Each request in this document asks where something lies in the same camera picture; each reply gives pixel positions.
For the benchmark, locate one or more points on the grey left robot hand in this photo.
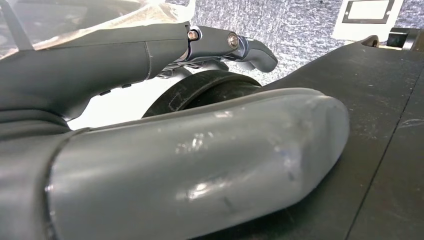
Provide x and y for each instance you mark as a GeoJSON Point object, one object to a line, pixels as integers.
{"type": "Point", "coordinates": [198, 165]}

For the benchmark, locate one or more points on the black round wheel housing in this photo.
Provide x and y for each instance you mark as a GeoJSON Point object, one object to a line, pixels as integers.
{"type": "Point", "coordinates": [198, 89]}

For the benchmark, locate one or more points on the dark grey speckled rug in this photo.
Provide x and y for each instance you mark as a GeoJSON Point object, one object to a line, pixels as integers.
{"type": "Point", "coordinates": [298, 26]}

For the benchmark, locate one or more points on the clear plastic cover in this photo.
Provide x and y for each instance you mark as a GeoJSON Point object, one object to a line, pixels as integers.
{"type": "Point", "coordinates": [99, 16]}

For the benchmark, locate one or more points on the white floor socket plate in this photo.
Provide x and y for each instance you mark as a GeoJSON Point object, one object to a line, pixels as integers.
{"type": "Point", "coordinates": [338, 30]}

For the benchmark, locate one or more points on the black metal base bracket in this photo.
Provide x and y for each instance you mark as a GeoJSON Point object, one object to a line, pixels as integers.
{"type": "Point", "coordinates": [400, 38]}

